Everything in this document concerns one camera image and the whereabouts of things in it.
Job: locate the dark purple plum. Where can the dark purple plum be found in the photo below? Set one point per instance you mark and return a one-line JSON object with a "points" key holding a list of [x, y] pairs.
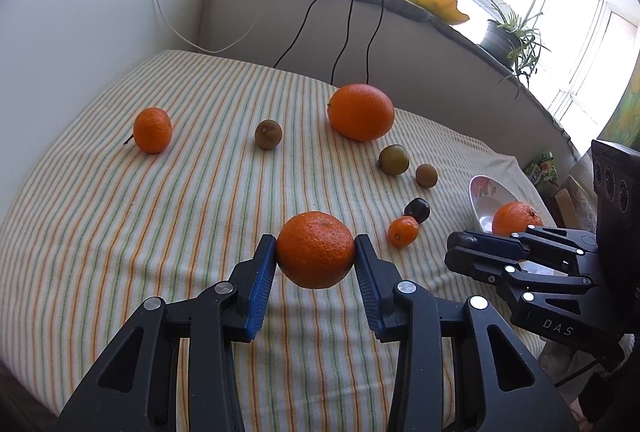
{"points": [[419, 209]]}

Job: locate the brown kiwi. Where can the brown kiwi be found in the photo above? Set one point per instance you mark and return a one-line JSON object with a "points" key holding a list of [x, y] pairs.
{"points": [[426, 176], [268, 134]]}

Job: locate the green-brown plum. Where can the green-brown plum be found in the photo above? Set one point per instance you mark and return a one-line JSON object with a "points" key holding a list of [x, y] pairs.
{"points": [[393, 160]]}

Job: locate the stemmed mandarin orange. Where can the stemmed mandarin orange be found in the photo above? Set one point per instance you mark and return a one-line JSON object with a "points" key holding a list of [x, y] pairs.
{"points": [[152, 130]]}

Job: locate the tiny orange kumquat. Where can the tiny orange kumquat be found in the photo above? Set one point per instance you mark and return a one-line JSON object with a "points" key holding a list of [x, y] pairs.
{"points": [[403, 231]]}

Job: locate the green snack bag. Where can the green snack bag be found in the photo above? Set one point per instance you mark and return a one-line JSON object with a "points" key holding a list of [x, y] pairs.
{"points": [[542, 173]]}

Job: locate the colourful wall painting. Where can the colourful wall painting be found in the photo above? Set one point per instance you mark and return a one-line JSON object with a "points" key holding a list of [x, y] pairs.
{"points": [[624, 125]]}

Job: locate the medium mandarin orange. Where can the medium mandarin orange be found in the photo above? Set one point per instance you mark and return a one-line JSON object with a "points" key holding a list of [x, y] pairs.
{"points": [[315, 250]]}

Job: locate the striped cloth cover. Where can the striped cloth cover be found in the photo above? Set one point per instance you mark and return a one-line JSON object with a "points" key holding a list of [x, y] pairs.
{"points": [[99, 226]]}

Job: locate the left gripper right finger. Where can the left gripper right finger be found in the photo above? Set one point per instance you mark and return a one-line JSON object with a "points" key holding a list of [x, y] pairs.
{"points": [[460, 366]]}

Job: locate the grey windowsill mat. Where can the grey windowsill mat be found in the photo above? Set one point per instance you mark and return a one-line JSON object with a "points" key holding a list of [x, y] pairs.
{"points": [[425, 66]]}

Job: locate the large orange in bowl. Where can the large orange in bowl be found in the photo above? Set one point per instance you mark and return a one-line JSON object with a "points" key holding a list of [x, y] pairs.
{"points": [[514, 217]]}

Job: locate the large navel orange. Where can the large navel orange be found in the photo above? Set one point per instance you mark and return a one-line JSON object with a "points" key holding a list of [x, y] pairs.
{"points": [[361, 112]]}

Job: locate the yellow wavy dish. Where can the yellow wavy dish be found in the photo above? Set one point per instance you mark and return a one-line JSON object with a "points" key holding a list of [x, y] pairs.
{"points": [[445, 10]]}

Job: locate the potted spider plant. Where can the potted spider plant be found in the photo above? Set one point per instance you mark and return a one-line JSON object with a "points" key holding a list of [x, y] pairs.
{"points": [[515, 42]]}

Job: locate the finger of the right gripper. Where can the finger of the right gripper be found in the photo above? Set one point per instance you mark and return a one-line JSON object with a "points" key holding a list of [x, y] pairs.
{"points": [[510, 284], [520, 244]]}

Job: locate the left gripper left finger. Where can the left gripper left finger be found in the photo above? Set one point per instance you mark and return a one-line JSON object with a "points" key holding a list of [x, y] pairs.
{"points": [[132, 386]]}

